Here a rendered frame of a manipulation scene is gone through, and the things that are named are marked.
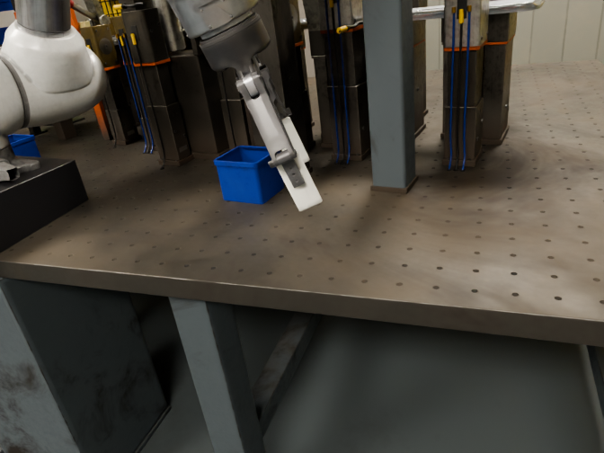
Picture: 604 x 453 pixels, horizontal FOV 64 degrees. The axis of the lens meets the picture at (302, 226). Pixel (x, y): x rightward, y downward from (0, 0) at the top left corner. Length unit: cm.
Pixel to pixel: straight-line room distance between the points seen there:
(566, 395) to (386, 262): 94
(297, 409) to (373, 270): 83
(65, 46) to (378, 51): 64
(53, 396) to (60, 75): 69
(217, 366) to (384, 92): 59
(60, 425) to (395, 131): 98
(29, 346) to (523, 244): 96
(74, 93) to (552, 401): 143
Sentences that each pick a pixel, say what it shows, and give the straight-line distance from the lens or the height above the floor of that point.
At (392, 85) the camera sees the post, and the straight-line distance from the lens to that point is 93.
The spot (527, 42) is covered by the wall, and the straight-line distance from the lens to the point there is 385.
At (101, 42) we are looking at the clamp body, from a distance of 162.
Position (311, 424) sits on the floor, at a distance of 146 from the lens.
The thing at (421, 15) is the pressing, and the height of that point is 100.
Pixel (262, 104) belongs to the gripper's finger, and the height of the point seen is 99.
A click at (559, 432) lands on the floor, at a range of 149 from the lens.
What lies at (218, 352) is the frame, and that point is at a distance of 93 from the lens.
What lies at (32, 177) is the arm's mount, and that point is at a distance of 115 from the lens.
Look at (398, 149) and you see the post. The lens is 95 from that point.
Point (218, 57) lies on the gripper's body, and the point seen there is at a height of 103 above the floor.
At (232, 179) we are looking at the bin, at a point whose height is 75.
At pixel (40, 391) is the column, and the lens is 126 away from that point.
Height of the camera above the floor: 110
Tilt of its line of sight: 27 degrees down
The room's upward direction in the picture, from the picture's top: 8 degrees counter-clockwise
